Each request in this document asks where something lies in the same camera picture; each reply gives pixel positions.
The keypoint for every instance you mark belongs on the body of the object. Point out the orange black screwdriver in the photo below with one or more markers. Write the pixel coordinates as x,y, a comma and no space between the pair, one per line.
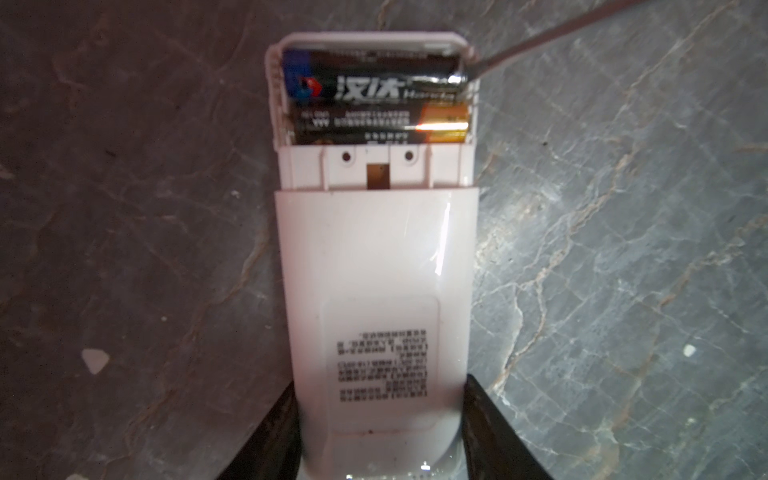
606,11

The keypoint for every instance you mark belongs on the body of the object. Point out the blue black AAA battery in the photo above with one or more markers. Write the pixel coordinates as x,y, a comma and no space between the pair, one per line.
345,76

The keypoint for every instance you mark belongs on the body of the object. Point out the white AC remote control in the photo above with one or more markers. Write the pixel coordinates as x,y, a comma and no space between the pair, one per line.
376,247

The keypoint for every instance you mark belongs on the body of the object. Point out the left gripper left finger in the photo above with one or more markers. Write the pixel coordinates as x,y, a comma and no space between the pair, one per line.
274,450

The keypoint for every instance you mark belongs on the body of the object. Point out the black gold AAA battery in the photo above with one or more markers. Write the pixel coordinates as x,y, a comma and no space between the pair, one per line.
381,124

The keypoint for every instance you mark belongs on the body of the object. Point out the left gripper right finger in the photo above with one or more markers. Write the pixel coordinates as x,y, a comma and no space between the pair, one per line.
492,448

